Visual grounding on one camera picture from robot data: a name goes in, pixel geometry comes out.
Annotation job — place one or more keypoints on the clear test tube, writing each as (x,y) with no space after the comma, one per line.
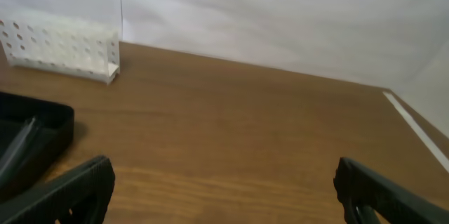
(21,143)

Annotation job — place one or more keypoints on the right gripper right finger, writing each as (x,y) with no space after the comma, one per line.
(386,196)

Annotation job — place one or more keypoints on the black tray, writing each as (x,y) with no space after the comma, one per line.
(52,118)

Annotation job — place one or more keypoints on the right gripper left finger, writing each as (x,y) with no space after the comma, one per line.
(52,199)

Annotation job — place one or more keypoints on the white test tube rack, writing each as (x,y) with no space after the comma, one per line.
(63,48)

